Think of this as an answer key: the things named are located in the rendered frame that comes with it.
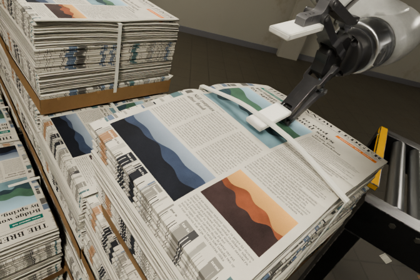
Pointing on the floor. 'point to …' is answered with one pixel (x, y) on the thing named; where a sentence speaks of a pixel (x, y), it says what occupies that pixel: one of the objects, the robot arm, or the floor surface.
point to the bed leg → (330, 254)
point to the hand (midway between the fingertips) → (270, 80)
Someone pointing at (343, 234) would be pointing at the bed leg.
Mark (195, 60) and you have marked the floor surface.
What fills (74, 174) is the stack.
